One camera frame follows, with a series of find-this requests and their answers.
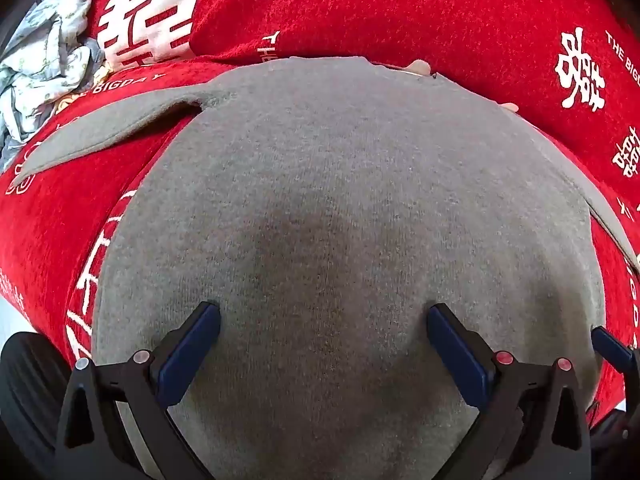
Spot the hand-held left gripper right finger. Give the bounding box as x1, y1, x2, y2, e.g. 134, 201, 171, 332
426, 302, 593, 480

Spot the red printed blanket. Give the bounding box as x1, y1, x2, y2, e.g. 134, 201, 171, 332
0, 0, 640, 461

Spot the pale patterned crumpled cloth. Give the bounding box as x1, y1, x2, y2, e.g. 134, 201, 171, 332
0, 0, 108, 171

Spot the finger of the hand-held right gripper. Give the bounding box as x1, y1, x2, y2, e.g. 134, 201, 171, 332
591, 326, 640, 386

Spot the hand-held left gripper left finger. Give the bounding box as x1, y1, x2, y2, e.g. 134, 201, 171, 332
52, 301, 222, 480

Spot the grey knit sweater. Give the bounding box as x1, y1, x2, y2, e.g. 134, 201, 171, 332
7, 55, 640, 480

